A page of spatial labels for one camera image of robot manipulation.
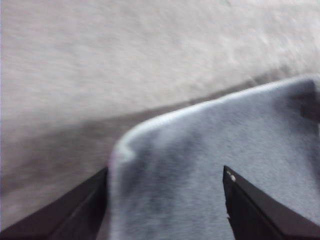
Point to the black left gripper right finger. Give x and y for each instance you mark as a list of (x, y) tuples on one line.
[(257, 210)]

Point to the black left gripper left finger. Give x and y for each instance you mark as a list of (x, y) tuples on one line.
[(75, 210)]

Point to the purple towel with grey hem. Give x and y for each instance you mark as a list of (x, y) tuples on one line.
[(200, 155)]

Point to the grey table cloth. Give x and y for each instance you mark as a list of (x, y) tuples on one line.
[(100, 62)]

